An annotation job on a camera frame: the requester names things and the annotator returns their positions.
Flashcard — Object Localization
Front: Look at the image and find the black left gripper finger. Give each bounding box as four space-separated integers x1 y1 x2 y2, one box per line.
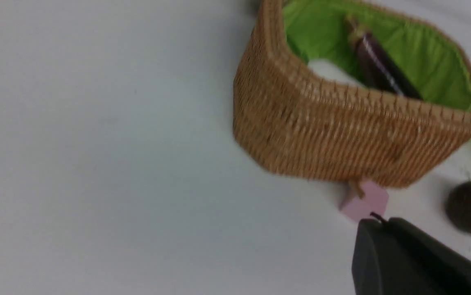
351 213 471 295

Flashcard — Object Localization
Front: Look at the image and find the woven wicker basket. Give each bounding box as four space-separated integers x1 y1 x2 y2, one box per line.
233 0 471 188

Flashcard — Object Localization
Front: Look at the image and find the purple toy eggplant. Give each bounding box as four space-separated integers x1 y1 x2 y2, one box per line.
344 15 423 100

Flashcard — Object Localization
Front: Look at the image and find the pink foam cube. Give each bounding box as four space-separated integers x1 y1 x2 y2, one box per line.
339 180 389 222

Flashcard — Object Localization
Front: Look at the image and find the white toy radish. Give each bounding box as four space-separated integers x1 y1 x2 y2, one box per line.
307 59 363 87

